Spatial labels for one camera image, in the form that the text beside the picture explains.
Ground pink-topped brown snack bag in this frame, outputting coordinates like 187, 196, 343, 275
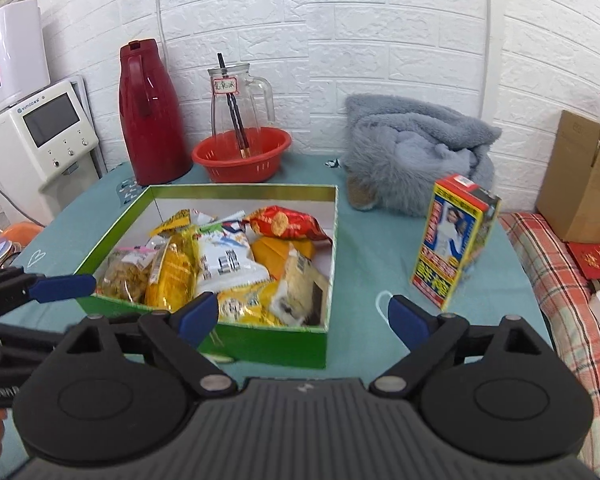
96, 247, 157, 304

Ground clear bag of cakes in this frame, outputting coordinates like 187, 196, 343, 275
268, 246, 329, 327

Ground red orange chip bag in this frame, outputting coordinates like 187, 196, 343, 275
242, 206, 332, 244

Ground yellow corn snack bag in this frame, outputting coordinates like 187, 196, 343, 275
144, 229, 198, 312

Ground orange plastic basin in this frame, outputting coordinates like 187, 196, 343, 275
0, 222, 43, 268

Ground white snack bag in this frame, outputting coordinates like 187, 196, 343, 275
196, 220, 270, 295

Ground green cardboard box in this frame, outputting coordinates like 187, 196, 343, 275
78, 184, 338, 370

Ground orange flat snack packet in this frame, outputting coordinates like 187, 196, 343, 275
251, 236, 316, 280

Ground yellow red printed carton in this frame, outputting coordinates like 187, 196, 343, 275
412, 174, 501, 311

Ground white machine with screen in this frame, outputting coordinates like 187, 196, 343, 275
0, 76, 107, 226

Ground red plaid cloth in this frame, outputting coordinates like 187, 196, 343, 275
500, 212, 600, 477

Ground red plastic basket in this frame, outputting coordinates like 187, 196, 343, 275
192, 126, 291, 183

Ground grey fluffy blanket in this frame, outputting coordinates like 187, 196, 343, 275
340, 94, 502, 218

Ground black chopsticks in pitcher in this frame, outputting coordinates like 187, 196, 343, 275
214, 52, 250, 158

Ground red thermos jug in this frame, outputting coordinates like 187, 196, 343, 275
119, 38, 193, 186

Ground red envelope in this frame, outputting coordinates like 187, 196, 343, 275
567, 242, 600, 281

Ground brown cardboard box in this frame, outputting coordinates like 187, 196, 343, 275
535, 110, 600, 244

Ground clear glass pitcher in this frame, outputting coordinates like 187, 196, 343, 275
208, 63, 275, 136

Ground white wall water purifier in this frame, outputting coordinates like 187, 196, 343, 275
0, 0, 50, 113

